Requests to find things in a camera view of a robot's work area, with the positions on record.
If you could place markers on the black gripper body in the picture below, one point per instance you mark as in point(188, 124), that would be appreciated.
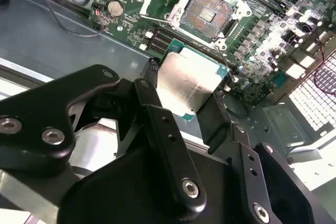
point(126, 190)

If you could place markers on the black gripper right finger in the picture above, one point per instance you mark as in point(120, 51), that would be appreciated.
point(246, 166)

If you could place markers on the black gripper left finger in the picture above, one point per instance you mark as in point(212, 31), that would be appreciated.
point(39, 108)

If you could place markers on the silver green CPU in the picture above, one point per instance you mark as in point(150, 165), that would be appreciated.
point(183, 77)

